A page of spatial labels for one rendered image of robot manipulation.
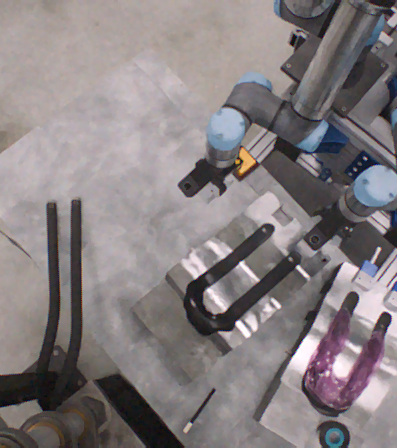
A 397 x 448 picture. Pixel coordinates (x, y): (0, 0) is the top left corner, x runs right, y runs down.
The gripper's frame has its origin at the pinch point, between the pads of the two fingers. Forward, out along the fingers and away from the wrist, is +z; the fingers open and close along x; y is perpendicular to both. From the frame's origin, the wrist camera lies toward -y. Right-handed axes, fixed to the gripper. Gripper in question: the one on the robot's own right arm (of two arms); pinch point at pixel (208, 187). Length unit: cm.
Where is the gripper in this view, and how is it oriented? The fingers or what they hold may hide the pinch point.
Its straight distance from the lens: 135.9
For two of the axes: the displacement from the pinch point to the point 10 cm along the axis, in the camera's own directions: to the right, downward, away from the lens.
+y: 7.6, -6.2, 2.0
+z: -0.4, 2.5, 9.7
